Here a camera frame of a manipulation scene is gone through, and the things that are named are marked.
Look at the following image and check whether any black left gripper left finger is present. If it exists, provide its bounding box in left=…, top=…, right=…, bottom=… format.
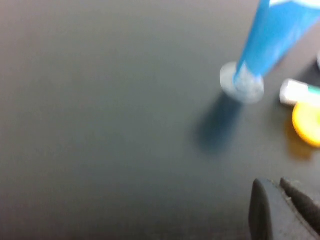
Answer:
left=249, top=177, right=319, bottom=240

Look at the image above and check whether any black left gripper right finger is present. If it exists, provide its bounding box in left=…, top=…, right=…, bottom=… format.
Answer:
left=279, top=177, right=320, bottom=235

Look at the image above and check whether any yellow rubber duck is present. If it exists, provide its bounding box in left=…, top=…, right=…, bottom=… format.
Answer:
left=291, top=101, right=320, bottom=148

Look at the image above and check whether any white green glue stick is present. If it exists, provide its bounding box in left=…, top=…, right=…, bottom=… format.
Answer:
left=279, top=78, right=320, bottom=106

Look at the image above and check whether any blue taped conical measuring cup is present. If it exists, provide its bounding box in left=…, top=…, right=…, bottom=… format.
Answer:
left=219, top=0, right=320, bottom=105

